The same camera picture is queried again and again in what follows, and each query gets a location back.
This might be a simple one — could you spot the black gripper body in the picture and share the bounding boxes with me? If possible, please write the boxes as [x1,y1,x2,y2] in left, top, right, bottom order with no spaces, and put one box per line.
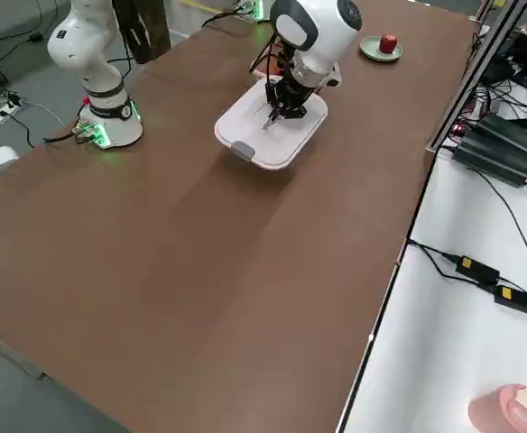
[266,77,315,112]

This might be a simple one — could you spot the white lid grey clasps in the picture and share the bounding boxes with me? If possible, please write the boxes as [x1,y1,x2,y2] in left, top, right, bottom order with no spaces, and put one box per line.
[214,78,329,171]

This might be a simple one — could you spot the red apple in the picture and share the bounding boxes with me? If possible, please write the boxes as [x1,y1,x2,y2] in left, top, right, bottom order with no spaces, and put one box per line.
[378,32,399,55]

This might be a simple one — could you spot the pale pink storage box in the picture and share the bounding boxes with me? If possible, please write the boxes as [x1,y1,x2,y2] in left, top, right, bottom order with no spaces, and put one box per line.
[250,62,287,81]

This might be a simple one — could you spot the pale green round plate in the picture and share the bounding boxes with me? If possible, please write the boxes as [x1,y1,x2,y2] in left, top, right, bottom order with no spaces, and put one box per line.
[358,35,404,64]

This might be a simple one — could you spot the person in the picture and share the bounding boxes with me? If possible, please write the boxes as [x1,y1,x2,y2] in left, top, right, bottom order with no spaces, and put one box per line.
[111,0,173,65]

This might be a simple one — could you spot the dark finned power supply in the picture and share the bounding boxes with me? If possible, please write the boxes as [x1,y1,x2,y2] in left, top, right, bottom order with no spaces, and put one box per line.
[476,112,527,157]
[451,129,527,189]

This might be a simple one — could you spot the black power brick yellow label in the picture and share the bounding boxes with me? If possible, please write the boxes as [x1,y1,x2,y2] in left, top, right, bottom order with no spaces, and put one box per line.
[492,283,527,316]
[454,254,503,286]

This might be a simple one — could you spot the white power strip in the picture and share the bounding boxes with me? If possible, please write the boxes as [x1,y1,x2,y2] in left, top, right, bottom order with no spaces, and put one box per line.
[0,101,24,124]

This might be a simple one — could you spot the pink lidded container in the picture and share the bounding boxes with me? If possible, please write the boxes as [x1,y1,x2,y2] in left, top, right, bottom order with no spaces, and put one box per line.
[467,382,527,433]

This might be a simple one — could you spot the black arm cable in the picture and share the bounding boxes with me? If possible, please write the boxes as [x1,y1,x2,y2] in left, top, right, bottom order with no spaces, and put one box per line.
[248,33,291,107]

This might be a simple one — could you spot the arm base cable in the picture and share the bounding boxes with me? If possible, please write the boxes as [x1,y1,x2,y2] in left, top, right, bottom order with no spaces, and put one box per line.
[43,124,94,145]
[200,9,255,29]

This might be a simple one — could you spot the aluminium frame post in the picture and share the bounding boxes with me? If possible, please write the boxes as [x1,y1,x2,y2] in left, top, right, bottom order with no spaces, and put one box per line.
[425,0,527,152]

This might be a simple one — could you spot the black power brick cable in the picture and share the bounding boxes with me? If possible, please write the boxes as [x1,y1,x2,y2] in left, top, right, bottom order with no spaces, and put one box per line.
[406,240,481,284]

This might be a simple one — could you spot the long black power cable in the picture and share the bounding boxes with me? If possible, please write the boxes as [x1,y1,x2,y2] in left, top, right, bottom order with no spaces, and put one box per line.
[441,144,527,290]

